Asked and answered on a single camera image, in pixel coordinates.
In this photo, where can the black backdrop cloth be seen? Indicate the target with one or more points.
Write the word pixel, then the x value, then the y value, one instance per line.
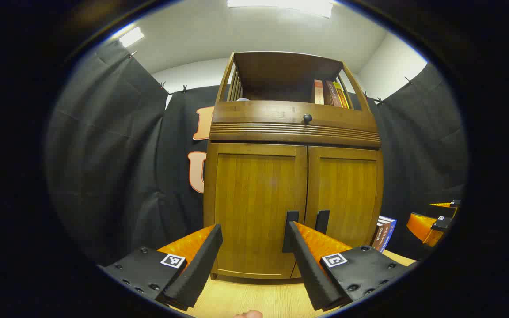
pixel 104 154

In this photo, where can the dark brown book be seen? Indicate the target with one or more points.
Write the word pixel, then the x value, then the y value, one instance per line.
pixel 378 238

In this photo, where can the yellow book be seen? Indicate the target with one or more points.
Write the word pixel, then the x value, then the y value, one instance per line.
pixel 342 96

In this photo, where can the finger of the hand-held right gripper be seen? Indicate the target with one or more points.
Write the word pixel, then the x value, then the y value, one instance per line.
pixel 440 204
pixel 420 225

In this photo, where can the wooden shoe cabinet door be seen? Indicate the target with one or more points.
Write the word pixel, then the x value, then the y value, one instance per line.
pixel 254 190
pixel 351 190

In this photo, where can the orange book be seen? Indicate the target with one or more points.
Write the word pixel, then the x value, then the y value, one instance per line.
pixel 318 92

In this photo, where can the wooden cabinet drawer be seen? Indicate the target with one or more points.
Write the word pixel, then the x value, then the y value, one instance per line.
pixel 259 115

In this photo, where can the wooden double-door shoe cabinet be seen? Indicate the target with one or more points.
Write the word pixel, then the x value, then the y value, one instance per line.
pixel 281 70

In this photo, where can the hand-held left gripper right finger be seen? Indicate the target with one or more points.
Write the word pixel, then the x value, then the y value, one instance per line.
pixel 309 269

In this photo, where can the ceiling light panel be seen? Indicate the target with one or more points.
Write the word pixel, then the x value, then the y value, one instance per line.
pixel 131 37

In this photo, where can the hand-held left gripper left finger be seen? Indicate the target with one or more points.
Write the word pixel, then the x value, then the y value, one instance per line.
pixel 197 269

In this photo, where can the blue book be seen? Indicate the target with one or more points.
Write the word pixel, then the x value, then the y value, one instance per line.
pixel 390 234

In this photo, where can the maroon book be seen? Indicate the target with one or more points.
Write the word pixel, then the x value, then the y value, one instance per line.
pixel 330 93

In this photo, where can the black drawer knob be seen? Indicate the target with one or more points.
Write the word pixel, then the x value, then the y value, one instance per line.
pixel 307 118

